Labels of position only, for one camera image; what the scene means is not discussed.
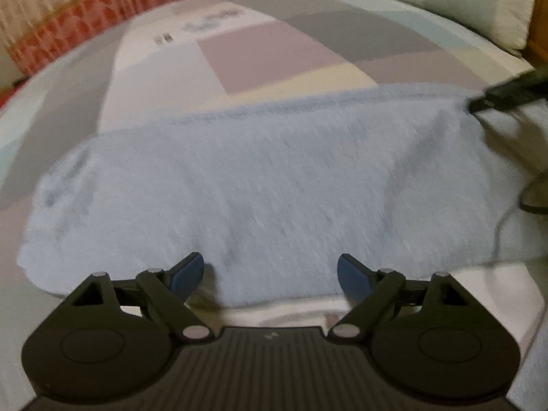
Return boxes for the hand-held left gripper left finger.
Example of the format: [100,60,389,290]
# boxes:
[71,252,215,344]

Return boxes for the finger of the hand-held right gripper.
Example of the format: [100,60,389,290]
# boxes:
[469,67,548,114]

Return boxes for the wooden headboard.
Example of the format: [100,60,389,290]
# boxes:
[524,9,548,70]

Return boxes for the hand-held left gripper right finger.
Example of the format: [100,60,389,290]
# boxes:
[327,253,470,344]

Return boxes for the patchwork bed sheet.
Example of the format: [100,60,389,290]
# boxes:
[0,0,548,411]

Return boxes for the red patterned curtain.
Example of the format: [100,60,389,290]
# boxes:
[0,0,262,108]

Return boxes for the black cable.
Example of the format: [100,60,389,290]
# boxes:
[492,203,525,266]

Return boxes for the grey sweatpants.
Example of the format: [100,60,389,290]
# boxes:
[17,81,548,310]

